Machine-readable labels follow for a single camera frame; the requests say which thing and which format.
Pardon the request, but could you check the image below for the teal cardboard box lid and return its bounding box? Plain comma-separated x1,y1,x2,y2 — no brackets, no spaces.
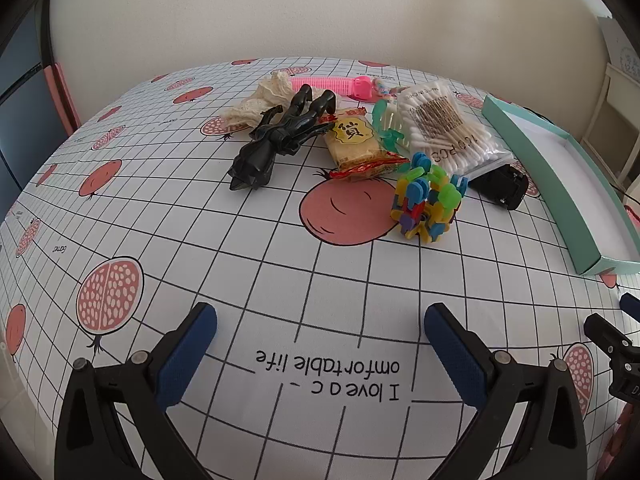
481,95,640,277

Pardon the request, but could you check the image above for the rice cracker packet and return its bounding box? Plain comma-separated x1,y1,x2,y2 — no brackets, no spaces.
320,107,410,182

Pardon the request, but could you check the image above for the pink folding comb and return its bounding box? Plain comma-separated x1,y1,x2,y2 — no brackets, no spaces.
291,75,375,102

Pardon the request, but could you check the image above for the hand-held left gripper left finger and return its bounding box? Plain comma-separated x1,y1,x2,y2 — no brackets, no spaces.
54,302,218,480

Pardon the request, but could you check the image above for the small black box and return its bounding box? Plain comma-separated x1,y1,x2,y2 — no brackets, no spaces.
469,162,530,211

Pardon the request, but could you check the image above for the pack of cotton swabs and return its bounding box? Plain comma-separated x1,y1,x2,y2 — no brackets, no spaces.
395,81,516,176

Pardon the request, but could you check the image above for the pink headboard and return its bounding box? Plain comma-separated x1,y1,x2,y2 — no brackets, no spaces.
42,62,82,136

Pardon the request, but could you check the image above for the cream lace scrunchie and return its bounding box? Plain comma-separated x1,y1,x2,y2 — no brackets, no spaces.
220,71,297,137

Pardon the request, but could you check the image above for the green hair claw clip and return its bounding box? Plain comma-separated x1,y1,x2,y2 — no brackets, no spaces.
370,99,408,153

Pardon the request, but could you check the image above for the white wooden shelf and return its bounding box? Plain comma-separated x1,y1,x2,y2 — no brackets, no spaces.
580,62,640,186

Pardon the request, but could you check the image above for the grid printed pomegranate sheet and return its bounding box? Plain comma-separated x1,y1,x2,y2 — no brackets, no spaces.
0,55,640,480

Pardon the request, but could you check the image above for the colourful building block toy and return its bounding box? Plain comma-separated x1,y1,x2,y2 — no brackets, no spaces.
390,154,469,244

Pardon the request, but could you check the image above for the black plastic toy figure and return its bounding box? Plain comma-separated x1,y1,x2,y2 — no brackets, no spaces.
227,87,338,192

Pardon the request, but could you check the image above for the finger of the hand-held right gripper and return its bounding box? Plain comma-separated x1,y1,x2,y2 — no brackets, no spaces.
584,312,640,401
619,292,640,322

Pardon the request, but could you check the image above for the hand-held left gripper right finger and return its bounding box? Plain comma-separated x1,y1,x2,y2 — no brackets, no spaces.
424,302,588,480

